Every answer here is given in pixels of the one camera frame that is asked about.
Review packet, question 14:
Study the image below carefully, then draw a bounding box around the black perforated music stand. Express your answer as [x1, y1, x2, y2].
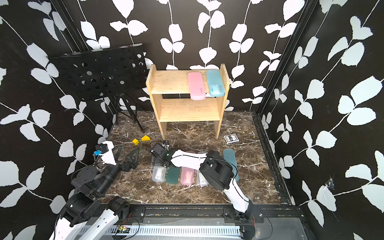
[49, 44, 152, 133]

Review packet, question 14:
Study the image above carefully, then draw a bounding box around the white perforated cable tray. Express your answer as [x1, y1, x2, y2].
[103, 225, 242, 238]

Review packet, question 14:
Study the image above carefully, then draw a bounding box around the blue playing card box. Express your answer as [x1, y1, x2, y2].
[224, 134, 240, 145]

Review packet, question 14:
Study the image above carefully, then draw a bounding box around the wooden two-tier shelf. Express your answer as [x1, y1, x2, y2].
[146, 64, 231, 140]

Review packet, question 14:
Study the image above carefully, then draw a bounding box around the dark green pencil case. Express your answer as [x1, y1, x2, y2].
[166, 149, 181, 185]

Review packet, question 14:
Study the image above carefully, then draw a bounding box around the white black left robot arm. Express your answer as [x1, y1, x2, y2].
[50, 144, 140, 240]

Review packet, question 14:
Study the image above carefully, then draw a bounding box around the white pencil case shelf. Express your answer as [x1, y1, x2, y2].
[152, 159, 167, 183]

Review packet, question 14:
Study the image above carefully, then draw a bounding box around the clear frosted pencil case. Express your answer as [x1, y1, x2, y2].
[197, 171, 209, 187]

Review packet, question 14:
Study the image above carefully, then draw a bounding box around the yellow cube block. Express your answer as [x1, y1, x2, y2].
[132, 139, 140, 146]

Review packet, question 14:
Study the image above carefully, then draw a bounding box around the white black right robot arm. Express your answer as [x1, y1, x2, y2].
[150, 144, 264, 224]

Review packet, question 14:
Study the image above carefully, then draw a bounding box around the pink pencil case shelf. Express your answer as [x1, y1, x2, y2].
[180, 167, 195, 186]
[188, 72, 206, 101]

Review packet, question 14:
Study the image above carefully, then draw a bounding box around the teal pencil case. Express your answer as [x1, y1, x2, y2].
[223, 149, 239, 182]

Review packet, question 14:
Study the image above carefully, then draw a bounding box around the small green circuit board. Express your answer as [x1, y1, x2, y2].
[111, 226, 131, 235]

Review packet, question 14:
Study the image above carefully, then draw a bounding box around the yellow triangular block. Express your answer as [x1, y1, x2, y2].
[141, 135, 151, 142]

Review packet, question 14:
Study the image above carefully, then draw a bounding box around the light blue pencil case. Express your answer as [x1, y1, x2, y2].
[206, 70, 225, 97]

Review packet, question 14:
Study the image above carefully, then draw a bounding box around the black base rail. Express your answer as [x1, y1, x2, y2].
[127, 204, 306, 224]

